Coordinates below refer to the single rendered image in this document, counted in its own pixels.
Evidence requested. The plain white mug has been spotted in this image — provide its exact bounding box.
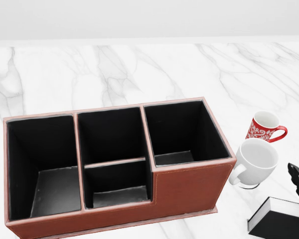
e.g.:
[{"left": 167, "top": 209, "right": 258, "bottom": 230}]
[{"left": 228, "top": 137, "right": 279, "bottom": 189}]

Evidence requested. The red-brown desk caddy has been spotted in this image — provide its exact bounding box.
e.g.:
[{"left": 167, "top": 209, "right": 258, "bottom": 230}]
[{"left": 2, "top": 96, "right": 237, "bottom": 239}]

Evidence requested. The red patterned mug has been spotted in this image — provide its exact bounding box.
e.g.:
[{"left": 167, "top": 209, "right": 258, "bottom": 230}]
[{"left": 245, "top": 111, "right": 288, "bottom": 143}]

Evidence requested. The black book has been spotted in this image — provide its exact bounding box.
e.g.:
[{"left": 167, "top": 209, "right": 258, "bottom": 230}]
[{"left": 247, "top": 196, "right": 299, "bottom": 239}]

